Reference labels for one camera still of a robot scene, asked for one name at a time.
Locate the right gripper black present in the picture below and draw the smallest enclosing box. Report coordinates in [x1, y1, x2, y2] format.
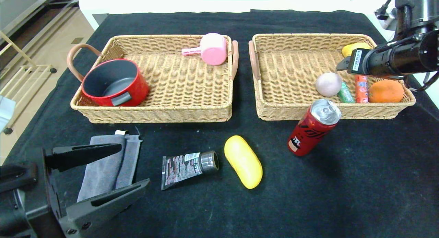
[336, 47, 405, 76]

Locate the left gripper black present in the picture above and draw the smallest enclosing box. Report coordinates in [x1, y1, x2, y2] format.
[0, 143, 151, 238]

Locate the pale pink peach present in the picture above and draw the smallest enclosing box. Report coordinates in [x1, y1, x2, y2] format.
[315, 72, 343, 97]

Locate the orange sausage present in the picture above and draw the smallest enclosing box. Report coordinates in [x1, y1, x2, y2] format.
[355, 75, 369, 104]

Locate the red soda can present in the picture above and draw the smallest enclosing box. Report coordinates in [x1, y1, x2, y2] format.
[287, 99, 342, 157]

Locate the yellow oblong food item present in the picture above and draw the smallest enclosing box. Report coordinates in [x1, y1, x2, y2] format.
[224, 135, 263, 190]

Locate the wicker basket holding food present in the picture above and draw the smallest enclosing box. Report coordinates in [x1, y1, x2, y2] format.
[248, 33, 416, 121]

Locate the wicker basket holding kitchenware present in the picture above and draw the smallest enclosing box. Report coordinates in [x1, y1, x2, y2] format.
[66, 34, 239, 124]

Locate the grey folded towel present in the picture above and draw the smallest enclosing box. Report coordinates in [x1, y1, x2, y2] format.
[77, 130, 143, 201]

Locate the yellow pear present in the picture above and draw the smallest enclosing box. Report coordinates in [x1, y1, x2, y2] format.
[342, 42, 372, 58]

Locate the green gum pack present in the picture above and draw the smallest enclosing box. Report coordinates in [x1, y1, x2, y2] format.
[338, 82, 355, 104]

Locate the orange fruit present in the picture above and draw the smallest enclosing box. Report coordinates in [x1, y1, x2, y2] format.
[368, 80, 404, 103]

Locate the black tube grey cap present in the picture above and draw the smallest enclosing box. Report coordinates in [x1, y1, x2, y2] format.
[161, 151, 219, 191]

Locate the red pot grey inside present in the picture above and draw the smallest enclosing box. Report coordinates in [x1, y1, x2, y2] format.
[81, 59, 149, 107]

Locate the wooden rack on wheels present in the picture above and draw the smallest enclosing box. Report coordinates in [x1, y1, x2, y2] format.
[0, 31, 57, 134]

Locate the pink plastic measuring cup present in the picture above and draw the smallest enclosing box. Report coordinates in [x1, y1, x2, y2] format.
[181, 33, 228, 66]

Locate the black tablecloth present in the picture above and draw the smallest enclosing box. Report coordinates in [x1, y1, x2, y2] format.
[0, 10, 439, 238]

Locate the grey metal shelf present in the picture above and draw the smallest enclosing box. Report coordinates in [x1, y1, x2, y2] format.
[0, 0, 81, 72]

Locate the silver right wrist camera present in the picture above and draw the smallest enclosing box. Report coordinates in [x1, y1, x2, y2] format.
[376, 8, 398, 30]

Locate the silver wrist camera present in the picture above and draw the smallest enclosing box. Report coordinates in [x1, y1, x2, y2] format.
[0, 96, 16, 132]
[376, 8, 398, 30]

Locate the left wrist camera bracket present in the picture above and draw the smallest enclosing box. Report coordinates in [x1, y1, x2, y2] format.
[0, 162, 37, 192]

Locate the black right camera cable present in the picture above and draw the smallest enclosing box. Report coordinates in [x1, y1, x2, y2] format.
[376, 0, 400, 19]

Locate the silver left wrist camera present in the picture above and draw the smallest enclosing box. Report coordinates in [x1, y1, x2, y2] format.
[0, 96, 16, 132]

